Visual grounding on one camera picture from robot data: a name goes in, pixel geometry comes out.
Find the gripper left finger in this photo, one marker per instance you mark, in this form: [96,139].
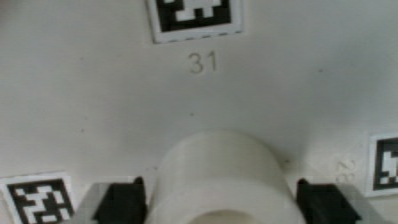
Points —
[112,204]

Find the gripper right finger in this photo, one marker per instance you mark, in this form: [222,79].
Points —
[334,205]

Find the white cylindrical table leg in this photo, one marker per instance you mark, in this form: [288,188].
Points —
[221,184]

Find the white round table top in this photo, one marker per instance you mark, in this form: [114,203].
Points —
[107,95]

